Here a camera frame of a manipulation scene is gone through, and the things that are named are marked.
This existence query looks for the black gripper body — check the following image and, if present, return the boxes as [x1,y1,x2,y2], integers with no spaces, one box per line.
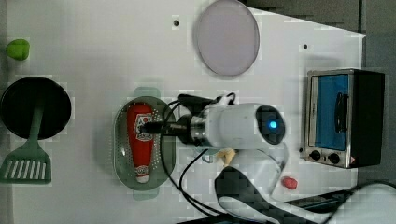
[167,115,198,144]

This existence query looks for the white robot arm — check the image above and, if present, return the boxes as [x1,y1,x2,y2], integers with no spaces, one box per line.
[138,104,395,224]

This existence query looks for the green oval strainer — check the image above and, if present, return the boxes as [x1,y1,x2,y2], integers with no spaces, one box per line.
[113,87,177,201]

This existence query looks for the peeled banana toy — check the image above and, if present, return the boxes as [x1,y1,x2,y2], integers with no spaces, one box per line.
[217,148,236,167]

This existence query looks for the large red strawberry toy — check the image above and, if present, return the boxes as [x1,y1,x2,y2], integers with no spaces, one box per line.
[281,176,298,189]

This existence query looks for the lilac round plate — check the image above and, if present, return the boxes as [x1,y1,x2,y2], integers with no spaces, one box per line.
[195,0,260,76]

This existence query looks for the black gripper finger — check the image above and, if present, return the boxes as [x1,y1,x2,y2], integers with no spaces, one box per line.
[139,121,169,134]

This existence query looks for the green mug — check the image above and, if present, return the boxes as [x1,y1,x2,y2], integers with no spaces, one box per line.
[196,148,219,163]

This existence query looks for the black frying pan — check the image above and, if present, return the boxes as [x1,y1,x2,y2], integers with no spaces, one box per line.
[1,77,72,140]

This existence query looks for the green spatula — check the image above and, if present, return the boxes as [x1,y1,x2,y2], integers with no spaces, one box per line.
[1,103,51,185]

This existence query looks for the red ketchup bottle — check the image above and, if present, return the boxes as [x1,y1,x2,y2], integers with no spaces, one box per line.
[127,103,154,184]

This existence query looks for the green pepper toy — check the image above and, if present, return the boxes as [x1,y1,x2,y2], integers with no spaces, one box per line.
[6,39,30,61]

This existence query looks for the black toaster oven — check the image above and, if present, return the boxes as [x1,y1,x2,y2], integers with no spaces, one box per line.
[304,69,385,169]

